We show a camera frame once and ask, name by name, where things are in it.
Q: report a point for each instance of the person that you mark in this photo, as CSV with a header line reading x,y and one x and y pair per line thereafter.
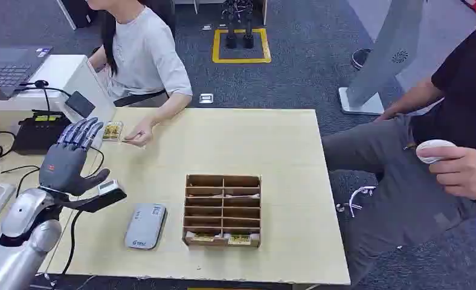
x,y
146,56
422,188

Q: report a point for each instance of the white stand with base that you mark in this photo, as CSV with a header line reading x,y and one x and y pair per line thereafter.
x,y
386,52

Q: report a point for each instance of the stack of yellow cards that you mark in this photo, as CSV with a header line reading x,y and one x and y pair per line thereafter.
x,y
112,131

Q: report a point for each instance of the yellow printed card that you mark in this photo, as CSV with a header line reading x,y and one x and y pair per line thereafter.
x,y
202,238
239,239

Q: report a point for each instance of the person's hand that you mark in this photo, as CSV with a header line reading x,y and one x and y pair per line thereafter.
x,y
387,114
466,172
141,134

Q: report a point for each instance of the pale card edge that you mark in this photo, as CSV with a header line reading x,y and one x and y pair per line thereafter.
x,y
247,196

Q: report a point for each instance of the grey laptop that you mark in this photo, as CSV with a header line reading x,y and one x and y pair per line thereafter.
x,y
8,70

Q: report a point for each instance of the small black square pad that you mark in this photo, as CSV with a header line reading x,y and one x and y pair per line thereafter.
x,y
80,104

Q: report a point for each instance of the white handheld controller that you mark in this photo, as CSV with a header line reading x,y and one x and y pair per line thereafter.
x,y
432,148

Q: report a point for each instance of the white box stand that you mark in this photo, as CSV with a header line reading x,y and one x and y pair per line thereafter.
x,y
62,76

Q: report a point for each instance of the black robot legs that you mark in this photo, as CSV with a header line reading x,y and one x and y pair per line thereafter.
x,y
238,24

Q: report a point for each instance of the silver floor socket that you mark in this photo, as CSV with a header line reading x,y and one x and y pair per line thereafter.
x,y
206,98

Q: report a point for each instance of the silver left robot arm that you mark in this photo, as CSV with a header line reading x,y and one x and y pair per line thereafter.
x,y
26,210

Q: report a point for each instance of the black box device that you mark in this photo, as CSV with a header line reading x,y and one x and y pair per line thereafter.
x,y
40,134

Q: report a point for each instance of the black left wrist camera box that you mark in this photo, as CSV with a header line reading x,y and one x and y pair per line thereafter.
x,y
106,195

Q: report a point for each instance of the grey card reader device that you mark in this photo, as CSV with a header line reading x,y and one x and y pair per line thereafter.
x,y
145,226

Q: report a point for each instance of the small floor socket plate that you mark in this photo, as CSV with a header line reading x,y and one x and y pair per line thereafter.
x,y
207,27

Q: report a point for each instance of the silver metal hook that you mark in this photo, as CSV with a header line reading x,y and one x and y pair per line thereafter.
x,y
356,196

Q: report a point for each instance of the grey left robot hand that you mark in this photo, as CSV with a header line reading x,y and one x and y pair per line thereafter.
x,y
64,164

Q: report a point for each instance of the wooden card box with slots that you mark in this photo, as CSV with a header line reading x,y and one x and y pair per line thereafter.
x,y
222,212

